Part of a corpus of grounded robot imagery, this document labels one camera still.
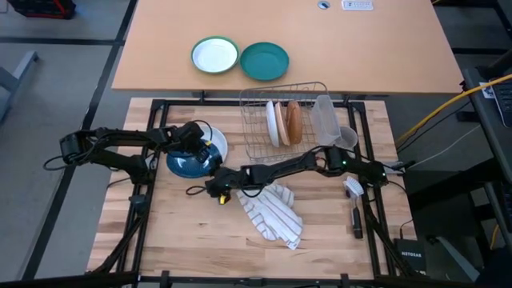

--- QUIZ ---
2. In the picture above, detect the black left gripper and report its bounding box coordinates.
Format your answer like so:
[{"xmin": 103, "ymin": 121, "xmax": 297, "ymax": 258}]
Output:
[{"xmin": 171, "ymin": 122, "xmax": 224, "ymax": 171}]

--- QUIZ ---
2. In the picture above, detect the black metal table frame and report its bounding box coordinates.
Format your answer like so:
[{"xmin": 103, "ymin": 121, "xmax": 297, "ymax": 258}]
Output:
[{"xmin": 86, "ymin": 98, "xmax": 427, "ymax": 288}]

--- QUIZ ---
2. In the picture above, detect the grey wire dish rack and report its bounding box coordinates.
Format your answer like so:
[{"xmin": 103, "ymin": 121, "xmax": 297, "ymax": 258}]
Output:
[{"xmin": 238, "ymin": 81, "xmax": 331, "ymax": 164}]

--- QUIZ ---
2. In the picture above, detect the small white plate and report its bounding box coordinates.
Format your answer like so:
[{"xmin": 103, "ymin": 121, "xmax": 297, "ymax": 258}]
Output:
[{"xmin": 266, "ymin": 99, "xmax": 281, "ymax": 148}]

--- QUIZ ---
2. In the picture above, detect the black crate with red trim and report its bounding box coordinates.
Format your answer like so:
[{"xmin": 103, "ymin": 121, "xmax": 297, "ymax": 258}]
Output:
[{"xmin": 7, "ymin": 0, "xmax": 77, "ymax": 20}]

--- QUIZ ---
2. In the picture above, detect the light wooden desk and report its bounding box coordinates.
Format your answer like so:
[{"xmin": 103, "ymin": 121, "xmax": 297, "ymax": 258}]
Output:
[{"xmin": 111, "ymin": 0, "xmax": 465, "ymax": 95}]

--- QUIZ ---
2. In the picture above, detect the yellow cable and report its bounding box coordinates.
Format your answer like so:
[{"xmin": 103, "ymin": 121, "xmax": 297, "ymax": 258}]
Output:
[{"xmin": 395, "ymin": 74, "xmax": 512, "ymax": 145}]

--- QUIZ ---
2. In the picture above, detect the black keyboard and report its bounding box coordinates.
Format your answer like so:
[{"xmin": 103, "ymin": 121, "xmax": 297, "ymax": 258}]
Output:
[{"xmin": 490, "ymin": 78, "xmax": 512, "ymax": 129}]

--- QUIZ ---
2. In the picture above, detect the clear plastic utensil holder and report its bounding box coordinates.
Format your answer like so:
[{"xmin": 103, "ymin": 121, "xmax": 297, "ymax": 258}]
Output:
[{"xmin": 310, "ymin": 94, "xmax": 343, "ymax": 147}]

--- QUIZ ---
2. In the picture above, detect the white plate with green rim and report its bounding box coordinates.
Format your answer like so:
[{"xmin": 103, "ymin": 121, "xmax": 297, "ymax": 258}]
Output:
[{"xmin": 190, "ymin": 35, "xmax": 240, "ymax": 74}]

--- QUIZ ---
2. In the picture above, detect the teal plate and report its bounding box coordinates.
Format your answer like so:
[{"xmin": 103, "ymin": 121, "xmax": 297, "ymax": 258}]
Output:
[{"xmin": 239, "ymin": 42, "xmax": 290, "ymax": 82}]

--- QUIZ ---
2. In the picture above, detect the black side desk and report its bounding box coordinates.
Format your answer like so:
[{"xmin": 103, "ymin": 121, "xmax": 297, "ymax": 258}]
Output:
[{"xmin": 462, "ymin": 66, "xmax": 512, "ymax": 253}]

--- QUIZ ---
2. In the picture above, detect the blue patterned plate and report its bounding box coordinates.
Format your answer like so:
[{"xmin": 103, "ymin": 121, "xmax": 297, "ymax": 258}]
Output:
[{"xmin": 166, "ymin": 139, "xmax": 223, "ymax": 179}]

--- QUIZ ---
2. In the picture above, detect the white cable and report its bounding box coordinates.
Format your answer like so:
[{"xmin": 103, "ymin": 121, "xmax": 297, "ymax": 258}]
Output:
[{"xmin": 407, "ymin": 123, "xmax": 481, "ymax": 169}]

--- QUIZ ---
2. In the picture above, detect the white power strip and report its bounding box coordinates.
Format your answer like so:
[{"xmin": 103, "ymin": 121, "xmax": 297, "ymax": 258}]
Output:
[{"xmin": 341, "ymin": 0, "xmax": 374, "ymax": 12}]

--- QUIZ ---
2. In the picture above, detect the clear measuring cup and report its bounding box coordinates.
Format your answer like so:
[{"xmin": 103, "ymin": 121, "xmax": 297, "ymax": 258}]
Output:
[{"xmin": 334, "ymin": 126, "xmax": 359, "ymax": 152}]

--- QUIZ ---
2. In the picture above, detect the black Netgear router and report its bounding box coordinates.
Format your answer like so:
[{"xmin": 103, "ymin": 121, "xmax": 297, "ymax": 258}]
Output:
[{"xmin": 394, "ymin": 238, "xmax": 427, "ymax": 277}]

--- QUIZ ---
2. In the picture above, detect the white and black dish brush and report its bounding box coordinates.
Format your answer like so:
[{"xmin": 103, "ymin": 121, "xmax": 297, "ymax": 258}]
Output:
[{"xmin": 342, "ymin": 175, "xmax": 365, "ymax": 240}]

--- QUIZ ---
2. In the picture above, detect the grey table leg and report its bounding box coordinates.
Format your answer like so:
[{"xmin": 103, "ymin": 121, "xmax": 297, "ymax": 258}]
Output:
[{"xmin": 0, "ymin": 50, "xmax": 40, "ymax": 121}]

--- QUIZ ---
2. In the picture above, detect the large white plate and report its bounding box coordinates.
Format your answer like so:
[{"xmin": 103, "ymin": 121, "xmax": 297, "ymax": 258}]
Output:
[{"xmin": 198, "ymin": 126, "xmax": 229, "ymax": 163}]

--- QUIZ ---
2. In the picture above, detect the peach plate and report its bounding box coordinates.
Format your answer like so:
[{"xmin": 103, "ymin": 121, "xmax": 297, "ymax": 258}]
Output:
[{"xmin": 274, "ymin": 102, "xmax": 292, "ymax": 147}]

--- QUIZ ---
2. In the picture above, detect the dark brown wooden plate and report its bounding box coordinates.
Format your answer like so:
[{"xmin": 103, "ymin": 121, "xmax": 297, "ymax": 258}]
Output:
[{"xmin": 286, "ymin": 99, "xmax": 304, "ymax": 146}]

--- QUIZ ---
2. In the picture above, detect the white red-striped dish towel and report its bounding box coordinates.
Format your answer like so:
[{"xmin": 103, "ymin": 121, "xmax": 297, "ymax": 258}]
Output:
[{"xmin": 235, "ymin": 179, "xmax": 304, "ymax": 251}]

